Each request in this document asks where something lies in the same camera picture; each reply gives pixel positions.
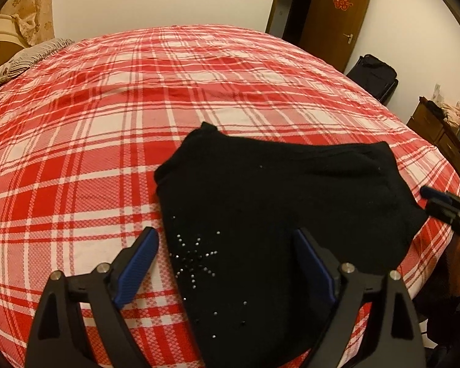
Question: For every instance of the floral curtain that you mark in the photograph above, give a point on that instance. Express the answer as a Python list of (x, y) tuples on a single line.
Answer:
[(30, 4)]

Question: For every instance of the wooden dresser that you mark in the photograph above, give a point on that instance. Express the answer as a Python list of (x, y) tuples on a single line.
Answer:
[(437, 134)]

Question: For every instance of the red plaid bed sheet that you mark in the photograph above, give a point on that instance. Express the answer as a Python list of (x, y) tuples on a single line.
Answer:
[(99, 122)]

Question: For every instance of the dark wooden door frame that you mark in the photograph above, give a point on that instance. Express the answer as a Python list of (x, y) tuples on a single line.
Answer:
[(281, 4)]

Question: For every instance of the brown wooden door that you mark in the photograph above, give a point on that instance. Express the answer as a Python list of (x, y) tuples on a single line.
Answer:
[(333, 23)]

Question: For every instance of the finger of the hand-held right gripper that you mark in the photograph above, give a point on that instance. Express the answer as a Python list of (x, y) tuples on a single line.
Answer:
[(433, 192), (439, 209)]

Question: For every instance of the black suitcase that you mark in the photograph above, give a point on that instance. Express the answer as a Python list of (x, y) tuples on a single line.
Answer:
[(372, 76)]

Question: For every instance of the striped pillow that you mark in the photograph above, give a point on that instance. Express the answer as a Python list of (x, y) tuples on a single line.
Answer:
[(27, 59)]

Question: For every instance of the person's dark clothing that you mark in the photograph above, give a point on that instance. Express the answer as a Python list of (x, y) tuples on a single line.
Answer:
[(444, 333)]

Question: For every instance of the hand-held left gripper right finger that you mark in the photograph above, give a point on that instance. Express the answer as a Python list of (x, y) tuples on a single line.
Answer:
[(314, 264)]

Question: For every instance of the red paper door decoration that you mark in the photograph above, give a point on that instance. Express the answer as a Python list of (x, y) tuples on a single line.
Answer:
[(342, 0)]

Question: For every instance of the black pants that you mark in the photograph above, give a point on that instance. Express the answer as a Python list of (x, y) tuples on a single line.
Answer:
[(272, 199)]

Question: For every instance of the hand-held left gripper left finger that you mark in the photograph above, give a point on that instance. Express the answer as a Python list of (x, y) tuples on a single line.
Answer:
[(138, 264)]

